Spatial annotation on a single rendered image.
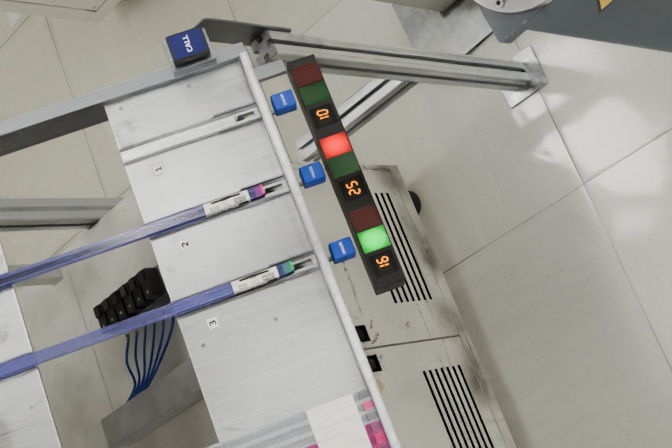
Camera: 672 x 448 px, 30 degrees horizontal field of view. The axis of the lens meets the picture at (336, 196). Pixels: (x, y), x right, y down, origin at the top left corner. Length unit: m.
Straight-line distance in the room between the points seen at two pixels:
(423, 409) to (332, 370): 0.56
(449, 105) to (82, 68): 1.17
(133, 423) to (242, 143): 0.55
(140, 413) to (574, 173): 0.84
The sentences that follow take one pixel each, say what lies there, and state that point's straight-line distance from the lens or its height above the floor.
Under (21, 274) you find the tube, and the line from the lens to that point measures 1.62.
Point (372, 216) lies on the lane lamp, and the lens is 1.63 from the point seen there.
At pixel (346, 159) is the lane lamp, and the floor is 0.65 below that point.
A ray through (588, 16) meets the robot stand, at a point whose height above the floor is 0.58.
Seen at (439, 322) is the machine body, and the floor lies 0.13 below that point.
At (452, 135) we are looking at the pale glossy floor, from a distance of 2.36.
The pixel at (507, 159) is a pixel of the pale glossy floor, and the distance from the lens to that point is 2.29.
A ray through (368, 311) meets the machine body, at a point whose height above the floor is 0.30.
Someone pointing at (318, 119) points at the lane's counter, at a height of 0.66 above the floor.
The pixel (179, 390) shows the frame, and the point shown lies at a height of 0.66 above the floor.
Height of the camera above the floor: 1.87
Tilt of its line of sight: 47 degrees down
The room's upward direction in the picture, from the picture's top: 91 degrees counter-clockwise
